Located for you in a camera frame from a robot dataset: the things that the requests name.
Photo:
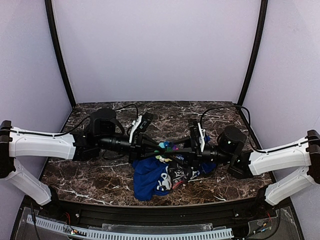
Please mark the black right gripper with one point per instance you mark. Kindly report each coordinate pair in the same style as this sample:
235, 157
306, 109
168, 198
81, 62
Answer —
195, 149

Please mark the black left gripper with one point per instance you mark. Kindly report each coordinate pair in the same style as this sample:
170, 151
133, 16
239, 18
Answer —
137, 146

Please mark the rainbow flower plush brooch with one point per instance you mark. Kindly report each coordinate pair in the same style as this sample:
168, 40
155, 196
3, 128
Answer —
168, 147

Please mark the blue printed t-shirt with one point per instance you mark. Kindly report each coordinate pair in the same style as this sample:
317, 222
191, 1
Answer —
159, 176

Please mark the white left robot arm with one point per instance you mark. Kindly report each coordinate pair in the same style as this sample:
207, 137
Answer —
72, 146

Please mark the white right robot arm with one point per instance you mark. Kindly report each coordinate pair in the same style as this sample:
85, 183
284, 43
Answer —
303, 154

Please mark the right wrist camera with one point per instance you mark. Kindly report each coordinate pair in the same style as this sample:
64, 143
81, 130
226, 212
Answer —
217, 137

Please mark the black front aluminium rail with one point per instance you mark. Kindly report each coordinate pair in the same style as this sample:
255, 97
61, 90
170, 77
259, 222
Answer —
228, 213

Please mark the white slotted cable duct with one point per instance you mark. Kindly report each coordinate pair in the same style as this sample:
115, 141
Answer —
130, 232

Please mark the right black frame post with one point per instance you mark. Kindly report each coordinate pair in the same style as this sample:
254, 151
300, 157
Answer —
254, 52

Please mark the black frame post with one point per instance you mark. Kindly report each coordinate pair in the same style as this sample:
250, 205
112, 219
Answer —
58, 52
254, 52

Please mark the left black frame post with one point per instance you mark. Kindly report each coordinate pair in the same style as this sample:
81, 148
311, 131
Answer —
58, 52

